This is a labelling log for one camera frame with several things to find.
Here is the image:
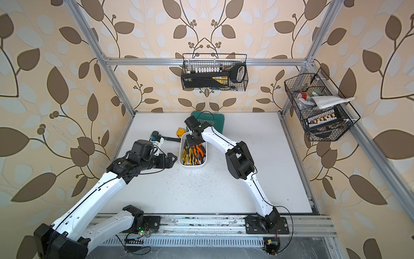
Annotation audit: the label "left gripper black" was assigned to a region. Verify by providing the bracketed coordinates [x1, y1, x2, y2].
[141, 153, 180, 173]

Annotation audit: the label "white plastic storage box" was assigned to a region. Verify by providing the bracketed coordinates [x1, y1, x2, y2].
[179, 132, 207, 169]

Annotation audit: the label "orange black long-nose pliers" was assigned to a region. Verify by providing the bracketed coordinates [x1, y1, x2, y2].
[195, 144, 205, 165]

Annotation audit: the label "yellow black combination pliers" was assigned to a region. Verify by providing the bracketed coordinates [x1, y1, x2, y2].
[182, 146, 191, 166]

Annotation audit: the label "orange black combination pliers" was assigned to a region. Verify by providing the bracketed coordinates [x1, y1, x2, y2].
[189, 146, 199, 166]

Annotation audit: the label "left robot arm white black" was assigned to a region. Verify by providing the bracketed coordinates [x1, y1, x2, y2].
[33, 140, 177, 259]

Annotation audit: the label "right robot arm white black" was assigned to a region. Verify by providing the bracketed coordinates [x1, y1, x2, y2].
[185, 115, 293, 234]

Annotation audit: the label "socket set box in basket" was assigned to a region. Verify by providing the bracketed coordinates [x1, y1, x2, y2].
[305, 109, 343, 129]

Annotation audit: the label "yellow tape measure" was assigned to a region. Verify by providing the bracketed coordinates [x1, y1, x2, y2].
[176, 128, 186, 138]

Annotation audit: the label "green plastic tool case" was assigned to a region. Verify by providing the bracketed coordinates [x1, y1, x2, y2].
[191, 111, 225, 133]

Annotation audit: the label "black yellow tool in basket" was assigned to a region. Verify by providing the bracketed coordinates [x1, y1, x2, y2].
[181, 63, 249, 91]

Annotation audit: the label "white papers in basket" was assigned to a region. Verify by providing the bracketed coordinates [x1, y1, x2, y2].
[310, 96, 355, 110]

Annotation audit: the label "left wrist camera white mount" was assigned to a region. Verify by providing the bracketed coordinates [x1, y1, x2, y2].
[150, 131, 164, 156]

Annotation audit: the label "back black wire basket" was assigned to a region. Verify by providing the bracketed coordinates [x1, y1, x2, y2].
[181, 52, 249, 91]

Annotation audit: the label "black wire basket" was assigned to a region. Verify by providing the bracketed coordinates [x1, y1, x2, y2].
[284, 68, 361, 141]
[181, 52, 249, 91]

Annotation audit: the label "right black wire basket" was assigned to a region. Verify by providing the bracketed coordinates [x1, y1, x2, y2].
[284, 68, 361, 141]

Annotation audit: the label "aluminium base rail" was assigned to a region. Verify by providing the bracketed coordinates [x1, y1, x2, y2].
[69, 213, 337, 238]

